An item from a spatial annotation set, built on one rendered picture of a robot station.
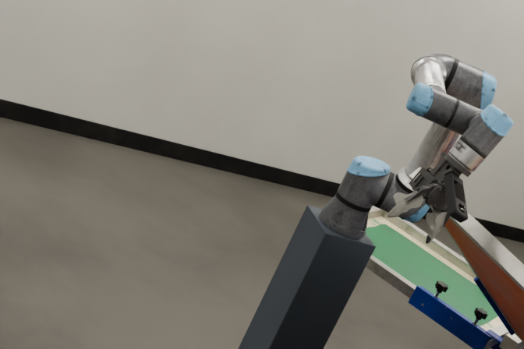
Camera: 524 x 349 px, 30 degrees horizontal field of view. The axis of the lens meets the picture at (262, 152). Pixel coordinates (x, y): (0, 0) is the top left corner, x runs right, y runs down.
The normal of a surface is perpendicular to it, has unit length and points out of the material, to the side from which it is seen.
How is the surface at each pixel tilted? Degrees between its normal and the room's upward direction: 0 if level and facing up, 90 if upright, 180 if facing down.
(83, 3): 90
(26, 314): 0
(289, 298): 90
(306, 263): 90
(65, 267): 0
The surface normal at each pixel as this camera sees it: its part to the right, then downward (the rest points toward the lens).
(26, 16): 0.36, 0.45
